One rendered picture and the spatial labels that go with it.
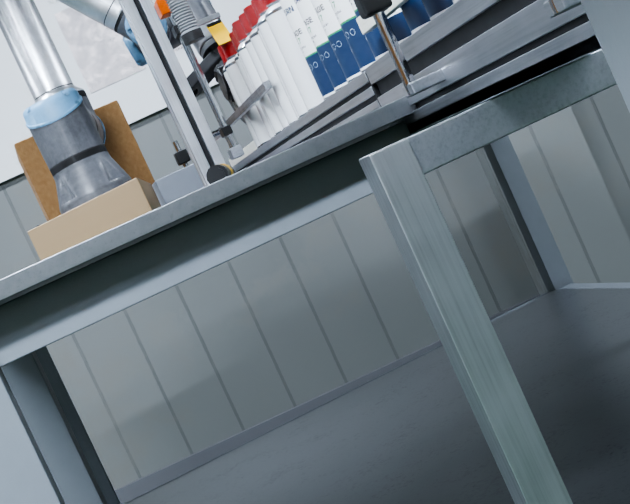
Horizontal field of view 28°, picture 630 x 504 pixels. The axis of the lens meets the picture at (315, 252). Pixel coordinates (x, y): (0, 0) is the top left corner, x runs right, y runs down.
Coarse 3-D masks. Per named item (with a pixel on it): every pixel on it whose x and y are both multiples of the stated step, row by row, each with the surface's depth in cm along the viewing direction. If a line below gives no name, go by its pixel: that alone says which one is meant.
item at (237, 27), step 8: (232, 24) 212; (240, 24) 211; (240, 32) 211; (240, 40) 212; (240, 48) 211; (240, 56) 212; (248, 56) 211; (248, 64) 211; (248, 72) 212; (256, 72) 211; (256, 80) 211; (256, 88) 212; (264, 96) 212; (264, 104) 212; (272, 112) 212; (272, 120) 212; (280, 128) 212
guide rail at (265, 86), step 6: (264, 84) 200; (270, 84) 200; (258, 90) 205; (264, 90) 201; (252, 96) 211; (258, 96) 207; (246, 102) 218; (252, 102) 213; (240, 108) 225; (246, 108) 220; (234, 114) 233; (240, 114) 227; (228, 120) 241; (234, 120) 235; (216, 138) 262
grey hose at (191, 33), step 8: (168, 0) 205; (176, 0) 204; (184, 0) 205; (176, 8) 204; (184, 8) 205; (176, 16) 205; (184, 16) 204; (192, 16) 205; (176, 24) 206; (184, 24) 205; (192, 24) 205; (184, 32) 205; (192, 32) 204; (200, 32) 205; (184, 40) 205; (192, 40) 204
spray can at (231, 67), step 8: (224, 48) 227; (232, 48) 227; (232, 56) 227; (232, 64) 226; (232, 72) 227; (232, 80) 228; (240, 80) 226; (240, 88) 227; (240, 96) 228; (248, 96) 227; (248, 112) 228; (256, 112) 227; (256, 120) 227; (256, 128) 228; (264, 128) 227; (264, 136) 227
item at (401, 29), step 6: (396, 12) 138; (390, 18) 138; (396, 18) 138; (402, 18) 138; (390, 24) 139; (396, 24) 138; (402, 24) 138; (396, 30) 138; (402, 30) 138; (408, 30) 138; (396, 36) 139; (402, 36) 138; (408, 36) 138
